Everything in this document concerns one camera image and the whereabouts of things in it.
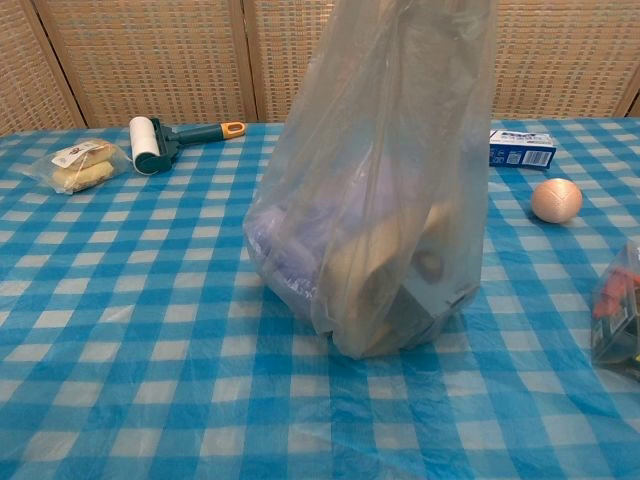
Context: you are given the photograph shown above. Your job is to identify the lint roller with green handle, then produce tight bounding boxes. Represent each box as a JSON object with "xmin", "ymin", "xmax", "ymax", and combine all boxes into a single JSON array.
[{"xmin": 129, "ymin": 116, "xmax": 248, "ymax": 177}]

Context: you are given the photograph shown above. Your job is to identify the clear bag with dark items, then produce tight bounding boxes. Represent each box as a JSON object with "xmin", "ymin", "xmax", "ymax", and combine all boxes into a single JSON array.
[{"xmin": 589, "ymin": 238, "xmax": 640, "ymax": 372}]

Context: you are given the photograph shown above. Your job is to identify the packaged biscuits in clear wrapper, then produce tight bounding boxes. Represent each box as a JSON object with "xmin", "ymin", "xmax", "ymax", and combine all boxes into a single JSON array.
[{"xmin": 22, "ymin": 140, "xmax": 132, "ymax": 196}]

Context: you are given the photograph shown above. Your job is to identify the pinkish egg-shaped ball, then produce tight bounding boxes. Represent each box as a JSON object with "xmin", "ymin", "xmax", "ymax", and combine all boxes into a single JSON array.
[{"xmin": 530, "ymin": 177, "xmax": 584, "ymax": 224}]

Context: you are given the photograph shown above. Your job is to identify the blue white checkered tablecloth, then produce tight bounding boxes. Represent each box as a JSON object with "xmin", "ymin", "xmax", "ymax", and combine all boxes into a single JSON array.
[{"xmin": 0, "ymin": 117, "xmax": 640, "ymax": 480}]

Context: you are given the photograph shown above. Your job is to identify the blue and white toothpaste box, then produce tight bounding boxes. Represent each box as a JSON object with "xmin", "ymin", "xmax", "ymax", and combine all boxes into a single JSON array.
[{"xmin": 488, "ymin": 127, "xmax": 558, "ymax": 170}]

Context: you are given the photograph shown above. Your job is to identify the woven rattan folding screen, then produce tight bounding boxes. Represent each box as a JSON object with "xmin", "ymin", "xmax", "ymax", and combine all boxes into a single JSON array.
[{"xmin": 0, "ymin": 0, "xmax": 640, "ymax": 137}]

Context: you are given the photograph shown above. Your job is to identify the translucent plastic bag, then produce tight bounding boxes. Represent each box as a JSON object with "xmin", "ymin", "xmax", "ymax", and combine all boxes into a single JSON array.
[{"xmin": 242, "ymin": 0, "xmax": 497, "ymax": 360}]

